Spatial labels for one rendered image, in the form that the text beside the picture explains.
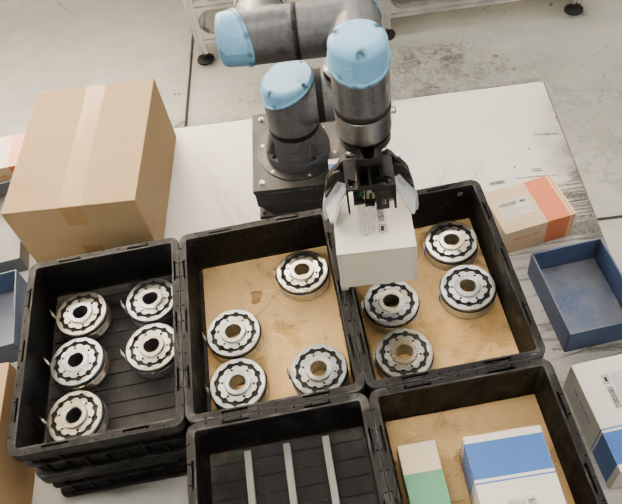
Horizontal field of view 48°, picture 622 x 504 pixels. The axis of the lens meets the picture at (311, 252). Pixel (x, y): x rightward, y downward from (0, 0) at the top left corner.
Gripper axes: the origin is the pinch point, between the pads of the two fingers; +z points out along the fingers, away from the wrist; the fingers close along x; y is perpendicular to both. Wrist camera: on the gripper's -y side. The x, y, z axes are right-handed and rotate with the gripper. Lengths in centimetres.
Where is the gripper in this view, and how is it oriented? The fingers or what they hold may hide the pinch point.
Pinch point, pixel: (370, 210)
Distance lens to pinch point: 113.2
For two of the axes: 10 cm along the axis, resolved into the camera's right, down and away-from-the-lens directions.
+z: 1.2, 5.9, 8.0
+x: 9.9, -1.1, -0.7
